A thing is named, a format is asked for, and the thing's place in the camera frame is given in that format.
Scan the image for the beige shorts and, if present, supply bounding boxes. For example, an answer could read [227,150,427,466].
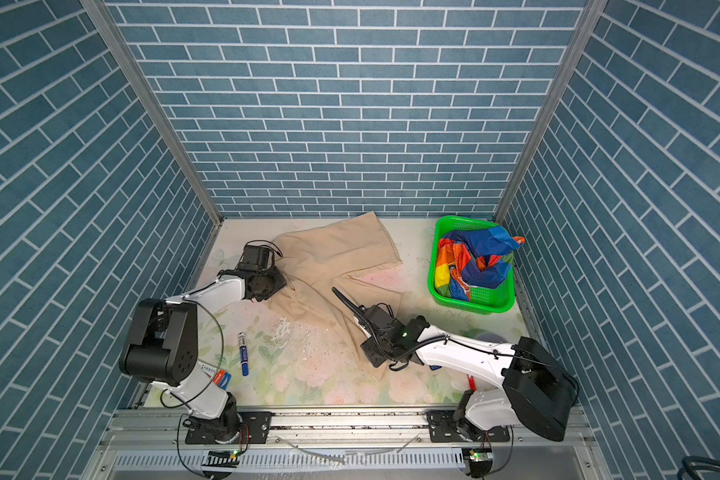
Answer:
[266,212,403,380]

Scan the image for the green plastic basket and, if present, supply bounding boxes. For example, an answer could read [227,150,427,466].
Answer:
[427,215,525,315]

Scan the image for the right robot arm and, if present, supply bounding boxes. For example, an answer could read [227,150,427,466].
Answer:
[354,308,579,442]

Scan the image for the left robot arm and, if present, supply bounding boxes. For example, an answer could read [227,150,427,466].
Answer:
[119,267,287,443]

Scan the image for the multicolour shorts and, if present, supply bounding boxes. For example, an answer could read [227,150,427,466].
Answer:
[433,226,526,302]

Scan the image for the blue marker pen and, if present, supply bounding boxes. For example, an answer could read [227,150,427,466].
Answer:
[238,332,249,377]

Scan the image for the grey bowl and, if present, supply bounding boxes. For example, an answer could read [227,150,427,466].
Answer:
[475,332,507,344]

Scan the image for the red blue small packet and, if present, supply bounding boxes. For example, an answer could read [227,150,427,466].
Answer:
[199,361,231,390]

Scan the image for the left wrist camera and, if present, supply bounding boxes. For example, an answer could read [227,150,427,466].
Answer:
[236,243,276,273]

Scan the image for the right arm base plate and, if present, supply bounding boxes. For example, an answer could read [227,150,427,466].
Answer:
[424,409,510,444]

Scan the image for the white cable tie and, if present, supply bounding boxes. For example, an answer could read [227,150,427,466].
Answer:
[275,435,422,465]

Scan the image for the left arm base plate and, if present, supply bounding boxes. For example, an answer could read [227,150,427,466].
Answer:
[182,411,273,446]

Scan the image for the aluminium front rail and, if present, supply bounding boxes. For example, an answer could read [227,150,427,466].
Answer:
[84,405,608,479]

